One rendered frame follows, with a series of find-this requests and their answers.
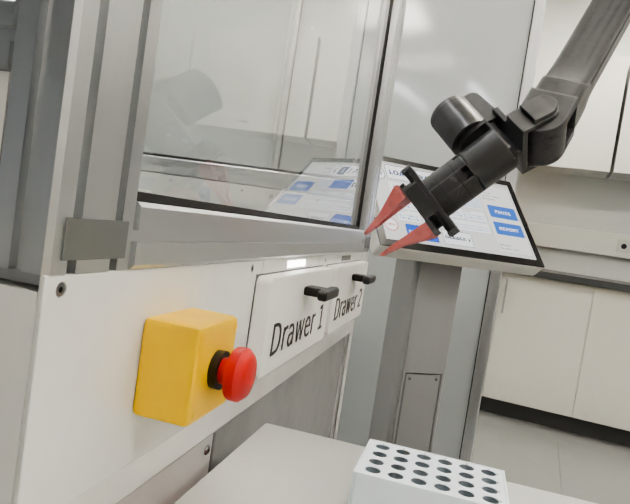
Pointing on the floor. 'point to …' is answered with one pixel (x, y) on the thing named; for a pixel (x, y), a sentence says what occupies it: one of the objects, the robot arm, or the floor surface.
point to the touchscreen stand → (415, 353)
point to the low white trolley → (304, 473)
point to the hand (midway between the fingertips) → (378, 240)
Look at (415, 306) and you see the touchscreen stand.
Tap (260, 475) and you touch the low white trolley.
